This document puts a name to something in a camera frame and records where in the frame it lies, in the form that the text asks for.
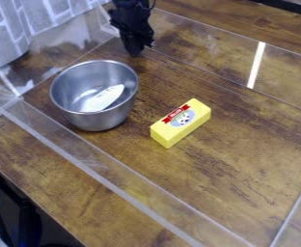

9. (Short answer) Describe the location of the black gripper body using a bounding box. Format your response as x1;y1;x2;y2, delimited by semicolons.
107;0;155;36

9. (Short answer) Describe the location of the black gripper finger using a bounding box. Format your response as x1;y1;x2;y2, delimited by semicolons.
131;33;154;56
119;31;133;53

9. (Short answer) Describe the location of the silver metal pot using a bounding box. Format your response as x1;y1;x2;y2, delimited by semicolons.
50;60;138;131

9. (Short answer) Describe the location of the white brick pattern curtain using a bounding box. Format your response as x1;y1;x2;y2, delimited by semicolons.
0;0;110;67

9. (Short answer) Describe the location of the yellow butter block toy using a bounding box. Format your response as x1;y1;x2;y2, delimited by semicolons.
150;98;210;149

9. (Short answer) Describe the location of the clear acrylic enclosure wall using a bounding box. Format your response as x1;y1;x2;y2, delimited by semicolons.
0;0;301;247

